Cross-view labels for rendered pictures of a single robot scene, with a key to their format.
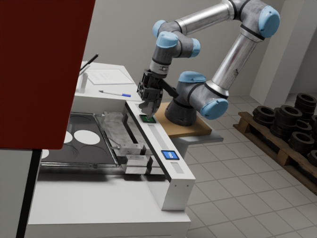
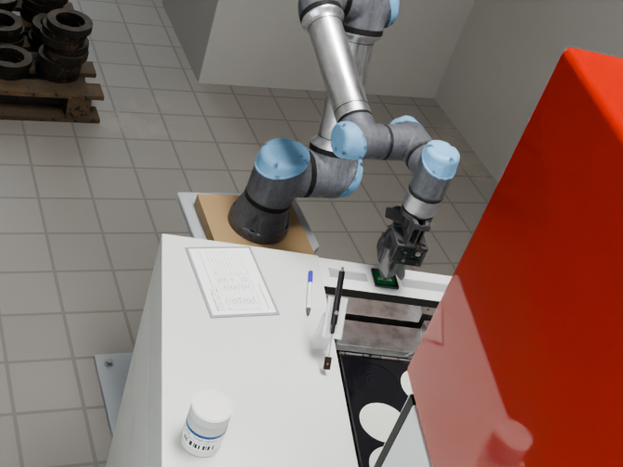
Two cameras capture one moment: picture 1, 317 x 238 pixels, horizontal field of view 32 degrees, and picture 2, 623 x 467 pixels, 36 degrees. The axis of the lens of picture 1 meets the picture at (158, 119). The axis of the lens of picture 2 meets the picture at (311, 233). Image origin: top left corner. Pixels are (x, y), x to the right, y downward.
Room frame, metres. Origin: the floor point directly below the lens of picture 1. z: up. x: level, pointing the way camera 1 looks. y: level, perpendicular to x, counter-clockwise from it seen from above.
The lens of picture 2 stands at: (1.92, 1.77, 2.26)
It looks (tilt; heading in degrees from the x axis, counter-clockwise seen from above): 36 degrees down; 279
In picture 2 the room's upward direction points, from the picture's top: 20 degrees clockwise
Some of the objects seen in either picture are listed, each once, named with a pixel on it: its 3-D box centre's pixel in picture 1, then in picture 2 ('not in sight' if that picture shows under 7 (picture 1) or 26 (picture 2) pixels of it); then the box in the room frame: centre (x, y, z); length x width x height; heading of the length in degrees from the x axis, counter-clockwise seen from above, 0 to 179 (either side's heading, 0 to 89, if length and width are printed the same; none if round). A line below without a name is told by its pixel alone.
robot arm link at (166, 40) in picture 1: (165, 47); (434, 170); (1.99, 0.05, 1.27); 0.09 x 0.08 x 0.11; 134
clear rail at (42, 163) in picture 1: (69, 164); not in sight; (1.61, 0.25, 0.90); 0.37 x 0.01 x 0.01; 118
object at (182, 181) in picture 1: (153, 151); (425, 309); (1.88, -0.02, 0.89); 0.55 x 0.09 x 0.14; 28
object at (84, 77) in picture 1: (80, 77); (329, 328); (2.04, 0.35, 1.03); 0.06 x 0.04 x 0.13; 118
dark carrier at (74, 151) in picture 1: (59, 136); (434, 428); (1.77, 0.33, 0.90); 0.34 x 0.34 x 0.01; 28
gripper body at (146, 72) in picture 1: (152, 85); (409, 233); (1.98, 0.06, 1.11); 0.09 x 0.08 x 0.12; 118
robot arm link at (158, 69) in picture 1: (160, 66); (423, 201); (1.99, 0.05, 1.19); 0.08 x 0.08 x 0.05
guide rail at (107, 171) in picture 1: (78, 169); not in sight; (1.69, 0.23, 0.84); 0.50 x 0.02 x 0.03; 118
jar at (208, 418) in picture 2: not in sight; (206, 422); (2.14, 0.69, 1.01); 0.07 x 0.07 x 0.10
